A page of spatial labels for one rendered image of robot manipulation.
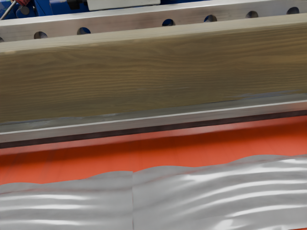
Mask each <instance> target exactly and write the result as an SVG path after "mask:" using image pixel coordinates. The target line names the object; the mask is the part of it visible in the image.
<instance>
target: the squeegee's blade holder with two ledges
mask: <svg viewBox="0 0 307 230"><path fill-rule="evenodd" d="M299 110H307V93H303V94H291V95H282V96H273V97H264V98H255V99H244V100H235V101H226V102H217V103H208V104H200V105H188V106H179V107H170V108H161V109H153V110H141V111H132V112H123V113H114V114H106V115H93V116H85V117H76V118H67V119H58V120H46V121H38V122H29V123H20V124H11V125H0V143H4V142H13V141H25V140H34V139H42V138H50V137H59V136H71V135H80V134H88V133H97V132H105V131H117V130H126V129H135V128H143V127H152V126H160V125H172V124H181V123H189V122H198V121H206V120H218V119H227V118H235V117H244V116H253V115H265V114H273V113H282V112H290V111H299Z"/></svg>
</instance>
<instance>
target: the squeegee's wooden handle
mask: <svg viewBox="0 0 307 230"><path fill-rule="evenodd" d="M303 93H307V13H301V14H291V15H281V16H268V17H258V18H249V19H239V20H230V21H216V22H207V23H197V24H188V25H178V26H165V27H155V28H146V29H136V30H127V31H113V32H104V33H94V34H84V35H75V36H65V37H52V38H43V39H33V40H23V41H14V42H0V125H11V124H20V123H29V122H38V121H46V120H58V119H67V118H76V117H85V116H93V115H106V114H114V113H123V112H132V111H141V110H153V109H161V108H170V107H179V106H188V105H200V104H208V103H217V102H226V101H235V100H244V99H255V98H264V97H273V96H282V95H291V94H303Z"/></svg>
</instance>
